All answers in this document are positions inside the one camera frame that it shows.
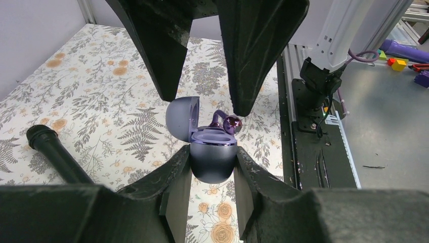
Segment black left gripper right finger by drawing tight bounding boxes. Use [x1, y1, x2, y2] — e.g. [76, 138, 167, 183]
[234, 147, 428, 242]

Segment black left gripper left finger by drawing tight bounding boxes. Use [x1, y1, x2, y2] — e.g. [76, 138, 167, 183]
[1, 145, 192, 242]

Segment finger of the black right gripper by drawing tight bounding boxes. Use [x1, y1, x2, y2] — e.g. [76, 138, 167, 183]
[107, 0, 193, 102]
[216, 0, 310, 116]

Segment purple earbud charging case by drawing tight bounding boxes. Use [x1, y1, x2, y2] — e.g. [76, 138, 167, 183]
[165, 96, 238, 184]

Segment purple wireless earbud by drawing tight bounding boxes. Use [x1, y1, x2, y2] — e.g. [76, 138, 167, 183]
[209, 109, 242, 135]

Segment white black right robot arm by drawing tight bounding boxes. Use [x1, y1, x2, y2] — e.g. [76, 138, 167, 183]
[108, 1, 411, 116]

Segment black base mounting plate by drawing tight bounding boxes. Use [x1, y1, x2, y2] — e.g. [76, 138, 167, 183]
[276, 50, 358, 191]

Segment floral patterned table mat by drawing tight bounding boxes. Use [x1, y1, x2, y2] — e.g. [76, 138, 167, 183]
[1, 24, 284, 242]

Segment green toy block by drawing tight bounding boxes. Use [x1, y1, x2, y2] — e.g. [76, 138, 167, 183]
[377, 49, 387, 60]

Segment black marker orange cap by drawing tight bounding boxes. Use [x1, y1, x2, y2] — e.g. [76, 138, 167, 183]
[26, 125, 93, 184]

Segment purple cylindrical toy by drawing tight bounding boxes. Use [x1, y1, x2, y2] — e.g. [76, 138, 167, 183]
[379, 39, 428, 63]

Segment yellow toy block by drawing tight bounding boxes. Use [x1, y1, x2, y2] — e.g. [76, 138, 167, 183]
[391, 59, 407, 72]

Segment dark purple toy block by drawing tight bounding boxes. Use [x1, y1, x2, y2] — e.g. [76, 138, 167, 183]
[414, 70, 429, 89]

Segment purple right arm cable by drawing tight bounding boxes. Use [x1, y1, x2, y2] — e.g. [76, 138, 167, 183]
[336, 48, 380, 116]

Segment white slotted cable duct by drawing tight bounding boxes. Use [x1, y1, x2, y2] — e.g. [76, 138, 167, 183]
[325, 110, 362, 189]

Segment red handled tool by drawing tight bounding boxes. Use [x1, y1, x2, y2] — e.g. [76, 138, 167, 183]
[408, 63, 429, 72]

